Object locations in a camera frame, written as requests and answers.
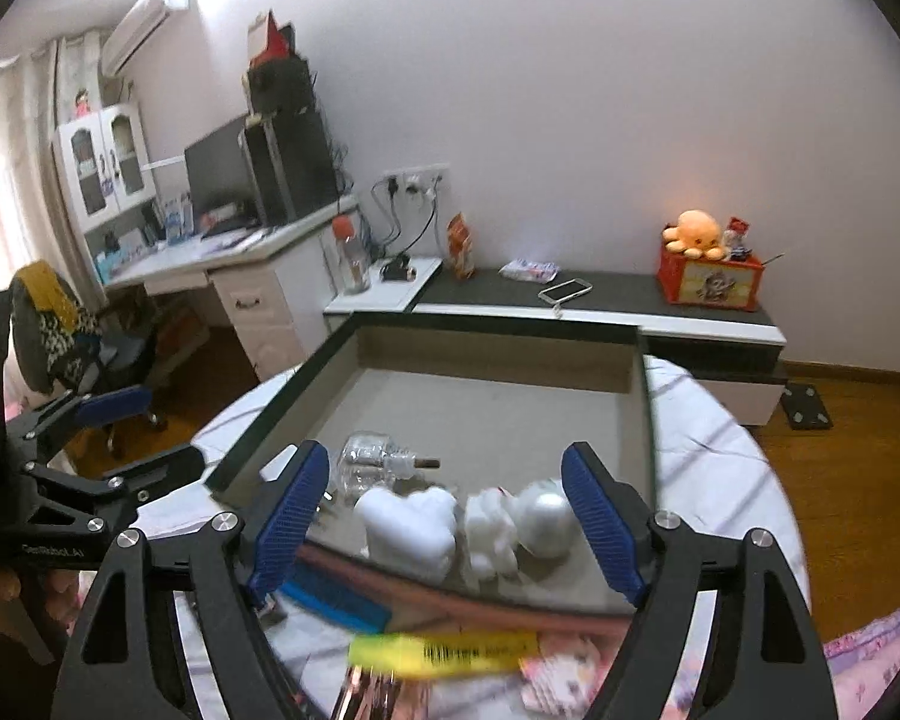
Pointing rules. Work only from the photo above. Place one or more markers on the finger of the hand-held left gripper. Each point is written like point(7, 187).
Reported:
point(142, 484)
point(112, 406)

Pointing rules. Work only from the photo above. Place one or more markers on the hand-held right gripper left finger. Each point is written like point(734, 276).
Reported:
point(292, 517)

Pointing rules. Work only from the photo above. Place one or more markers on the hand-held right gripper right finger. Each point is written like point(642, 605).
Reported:
point(600, 525)

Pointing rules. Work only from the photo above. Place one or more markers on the white round bulb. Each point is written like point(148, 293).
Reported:
point(547, 517)

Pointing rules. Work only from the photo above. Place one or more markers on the white foam figure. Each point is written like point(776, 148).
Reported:
point(487, 532)

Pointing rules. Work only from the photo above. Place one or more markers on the white plush toy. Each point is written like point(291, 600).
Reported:
point(409, 529)

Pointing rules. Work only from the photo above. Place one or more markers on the dark shallow box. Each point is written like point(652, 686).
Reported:
point(495, 405)

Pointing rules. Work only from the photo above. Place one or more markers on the rose gold jar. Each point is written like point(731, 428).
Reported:
point(367, 697)

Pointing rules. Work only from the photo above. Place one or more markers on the office chair with draped cloth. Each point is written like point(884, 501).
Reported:
point(52, 330)

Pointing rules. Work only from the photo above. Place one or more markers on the blue comb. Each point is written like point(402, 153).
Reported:
point(337, 604)

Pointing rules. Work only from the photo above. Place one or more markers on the pink printed card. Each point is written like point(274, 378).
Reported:
point(562, 679)

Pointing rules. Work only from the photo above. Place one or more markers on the white desk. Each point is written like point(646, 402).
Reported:
point(270, 300)

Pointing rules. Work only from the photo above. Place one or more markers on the white paper sheets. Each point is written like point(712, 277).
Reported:
point(232, 238)

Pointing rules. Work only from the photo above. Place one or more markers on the clear phone case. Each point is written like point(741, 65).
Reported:
point(566, 291)

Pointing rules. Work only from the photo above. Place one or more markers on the white side cabinet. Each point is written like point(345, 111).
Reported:
point(390, 292)

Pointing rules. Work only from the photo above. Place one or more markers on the white glass door cabinet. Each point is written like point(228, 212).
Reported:
point(101, 157)

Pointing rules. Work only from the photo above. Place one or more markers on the low cabinet with dark top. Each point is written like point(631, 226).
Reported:
point(495, 292)

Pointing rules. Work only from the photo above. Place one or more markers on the light curtain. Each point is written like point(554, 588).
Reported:
point(15, 165)

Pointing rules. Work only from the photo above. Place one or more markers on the clear bottle with red cap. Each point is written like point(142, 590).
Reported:
point(352, 262)

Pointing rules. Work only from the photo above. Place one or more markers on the black computer monitor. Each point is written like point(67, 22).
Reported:
point(217, 165)

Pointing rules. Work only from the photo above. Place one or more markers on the tissue packet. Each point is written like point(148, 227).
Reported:
point(529, 270)

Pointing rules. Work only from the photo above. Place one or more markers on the red printed box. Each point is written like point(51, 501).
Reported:
point(709, 281)

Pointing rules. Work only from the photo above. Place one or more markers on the small black device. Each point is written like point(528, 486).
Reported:
point(397, 268)

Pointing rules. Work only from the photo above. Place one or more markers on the pink blanket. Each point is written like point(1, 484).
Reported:
point(870, 645)

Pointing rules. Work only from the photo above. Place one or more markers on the black computer tower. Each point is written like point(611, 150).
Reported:
point(300, 165)

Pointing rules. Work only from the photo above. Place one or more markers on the orange octopus plush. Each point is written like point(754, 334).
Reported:
point(694, 232)

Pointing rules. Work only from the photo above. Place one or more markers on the orange snack bag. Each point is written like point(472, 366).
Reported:
point(461, 247)

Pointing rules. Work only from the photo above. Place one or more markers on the small toy figurine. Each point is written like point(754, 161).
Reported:
point(736, 236)

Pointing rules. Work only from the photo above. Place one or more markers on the black speaker box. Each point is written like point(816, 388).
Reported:
point(281, 86)

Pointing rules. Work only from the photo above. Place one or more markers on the white air conditioner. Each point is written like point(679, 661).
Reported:
point(142, 22)

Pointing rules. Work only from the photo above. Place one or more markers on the red and white bag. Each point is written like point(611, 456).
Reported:
point(274, 45)

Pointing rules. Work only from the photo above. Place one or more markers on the black floor bracket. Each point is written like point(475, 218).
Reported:
point(806, 409)

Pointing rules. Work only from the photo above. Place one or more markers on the white wall outlet strip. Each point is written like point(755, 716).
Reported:
point(420, 178)

